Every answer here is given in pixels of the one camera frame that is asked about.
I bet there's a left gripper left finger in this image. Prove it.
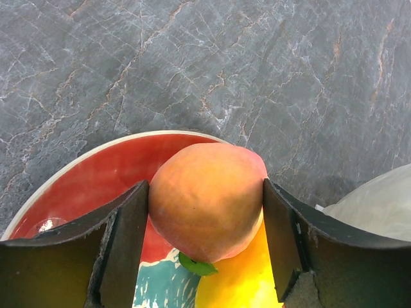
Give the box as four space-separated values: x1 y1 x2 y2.
1 181 148 307

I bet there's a patterned fruit plate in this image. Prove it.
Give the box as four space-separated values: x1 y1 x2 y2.
0 130 231 308

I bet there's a white plastic bag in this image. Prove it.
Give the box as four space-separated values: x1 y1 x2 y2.
315 164 410 241

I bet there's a yellow mango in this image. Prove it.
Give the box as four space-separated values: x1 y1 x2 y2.
195 225 283 308

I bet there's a peach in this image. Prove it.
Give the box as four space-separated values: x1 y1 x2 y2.
148 142 268 263

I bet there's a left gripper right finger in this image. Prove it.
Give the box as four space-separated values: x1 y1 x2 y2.
263 180 410 307

